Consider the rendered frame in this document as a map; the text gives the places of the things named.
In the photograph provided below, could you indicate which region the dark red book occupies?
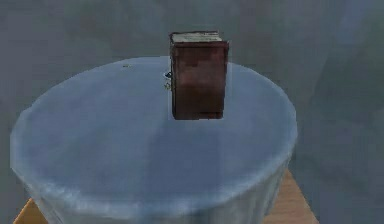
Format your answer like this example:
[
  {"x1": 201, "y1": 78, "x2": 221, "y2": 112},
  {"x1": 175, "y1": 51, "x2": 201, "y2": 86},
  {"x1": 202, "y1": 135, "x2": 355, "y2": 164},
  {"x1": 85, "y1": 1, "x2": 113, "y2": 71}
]
[{"x1": 168, "y1": 30, "x2": 230, "y2": 121}]

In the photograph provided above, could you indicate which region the round pale blue table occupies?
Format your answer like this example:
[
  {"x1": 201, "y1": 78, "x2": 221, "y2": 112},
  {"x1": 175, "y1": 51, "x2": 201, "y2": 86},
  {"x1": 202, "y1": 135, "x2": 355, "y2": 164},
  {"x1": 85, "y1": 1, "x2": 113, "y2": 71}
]
[{"x1": 9, "y1": 55, "x2": 299, "y2": 224}]

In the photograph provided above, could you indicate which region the wooden table base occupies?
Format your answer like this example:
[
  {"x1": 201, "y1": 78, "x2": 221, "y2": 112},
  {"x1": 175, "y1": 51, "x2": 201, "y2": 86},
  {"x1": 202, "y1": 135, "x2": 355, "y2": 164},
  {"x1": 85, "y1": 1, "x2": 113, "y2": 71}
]
[{"x1": 12, "y1": 168, "x2": 320, "y2": 224}]

